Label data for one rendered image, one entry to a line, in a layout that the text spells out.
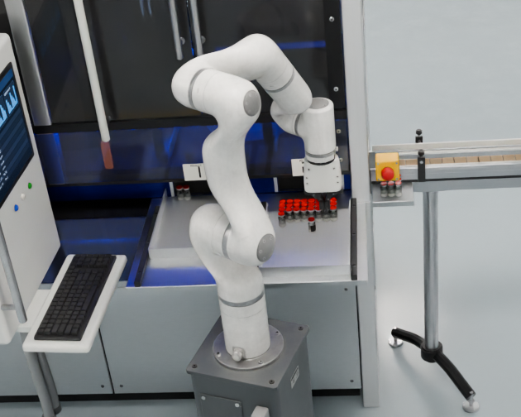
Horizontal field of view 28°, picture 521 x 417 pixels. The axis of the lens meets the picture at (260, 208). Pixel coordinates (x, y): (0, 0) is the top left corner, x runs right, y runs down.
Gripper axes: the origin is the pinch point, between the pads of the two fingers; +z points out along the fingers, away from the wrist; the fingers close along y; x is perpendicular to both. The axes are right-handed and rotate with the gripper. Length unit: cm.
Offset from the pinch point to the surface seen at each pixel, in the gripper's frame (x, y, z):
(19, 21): -35, 86, -45
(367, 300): -35, -10, 62
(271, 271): 2.4, 16.4, 20.5
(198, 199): -40, 43, 22
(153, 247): -14, 54, 22
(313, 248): -10.6, 5.1, 22.2
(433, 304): -49, -33, 76
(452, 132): -232, -54, 111
